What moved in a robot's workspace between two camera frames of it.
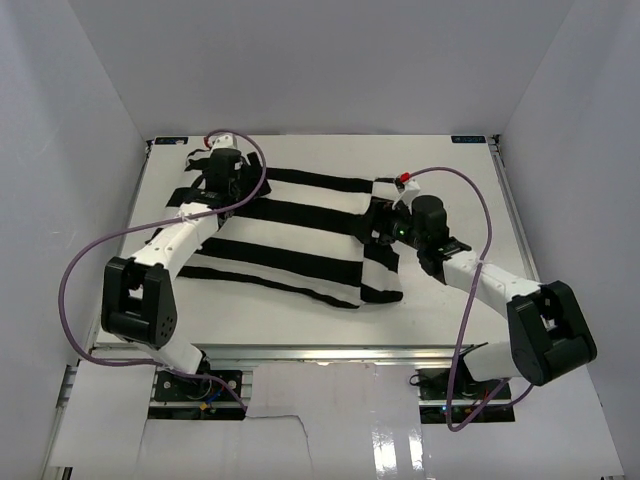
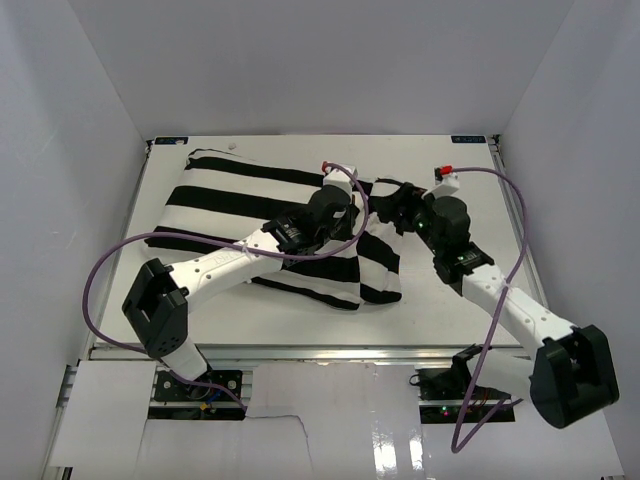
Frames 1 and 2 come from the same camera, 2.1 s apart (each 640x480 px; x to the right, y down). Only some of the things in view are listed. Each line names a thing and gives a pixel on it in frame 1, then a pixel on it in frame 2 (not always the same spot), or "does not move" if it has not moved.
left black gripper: x=254 y=182 -> x=346 y=232
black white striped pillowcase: x=296 y=232 does not move
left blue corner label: x=170 y=141 does not move
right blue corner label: x=468 y=139 does not move
